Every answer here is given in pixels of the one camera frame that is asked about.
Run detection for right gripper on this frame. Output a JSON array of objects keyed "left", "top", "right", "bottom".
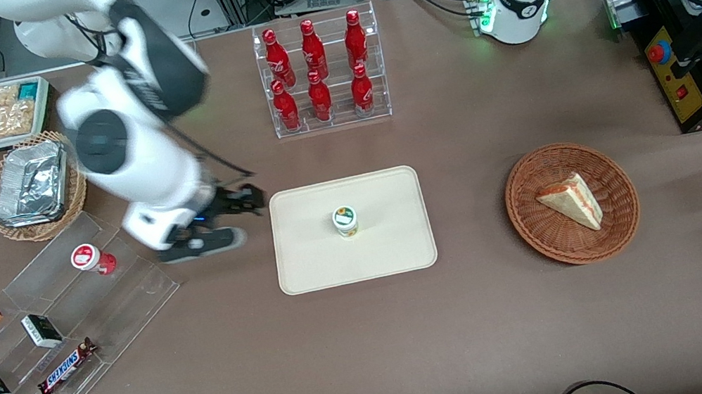
[{"left": 193, "top": 178, "right": 269, "bottom": 224}]

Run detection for green gum bottle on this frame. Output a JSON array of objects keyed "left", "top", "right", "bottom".
[{"left": 330, "top": 203, "right": 361, "bottom": 241}]

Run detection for cream plastic tray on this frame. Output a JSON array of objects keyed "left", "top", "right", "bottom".
[{"left": 263, "top": 163, "right": 441, "bottom": 298}]

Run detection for red gum bottle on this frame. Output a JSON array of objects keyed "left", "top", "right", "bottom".
[{"left": 68, "top": 239, "right": 120, "bottom": 281}]

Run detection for aluminium foil tray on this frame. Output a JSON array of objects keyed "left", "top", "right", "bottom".
[{"left": 0, "top": 136, "right": 77, "bottom": 231}]

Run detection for red cola bottle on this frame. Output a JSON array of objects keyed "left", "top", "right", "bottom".
[
  {"left": 347, "top": 62, "right": 378, "bottom": 115},
  {"left": 297, "top": 17, "right": 330, "bottom": 82},
  {"left": 305, "top": 68, "right": 336, "bottom": 124},
  {"left": 261, "top": 25, "right": 298, "bottom": 91},
  {"left": 339, "top": 8, "right": 372, "bottom": 71},
  {"left": 269, "top": 77, "right": 302, "bottom": 133}
]

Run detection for clear acrylic bottle rack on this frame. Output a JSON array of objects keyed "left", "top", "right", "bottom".
[{"left": 249, "top": 0, "right": 395, "bottom": 141}]

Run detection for clear acrylic stepped display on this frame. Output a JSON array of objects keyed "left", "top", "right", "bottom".
[{"left": 0, "top": 198, "right": 199, "bottom": 394}]

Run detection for light wicker basket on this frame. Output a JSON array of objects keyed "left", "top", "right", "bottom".
[{"left": 0, "top": 125, "right": 98, "bottom": 248}]

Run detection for wrapped triangle sandwich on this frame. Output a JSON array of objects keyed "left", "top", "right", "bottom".
[{"left": 532, "top": 168, "right": 607, "bottom": 241}]

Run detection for brown wicker basket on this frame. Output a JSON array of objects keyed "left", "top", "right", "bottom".
[{"left": 497, "top": 132, "right": 649, "bottom": 277}]

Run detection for Snickers chocolate bar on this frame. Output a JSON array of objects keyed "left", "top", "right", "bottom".
[{"left": 30, "top": 336, "right": 106, "bottom": 394}]

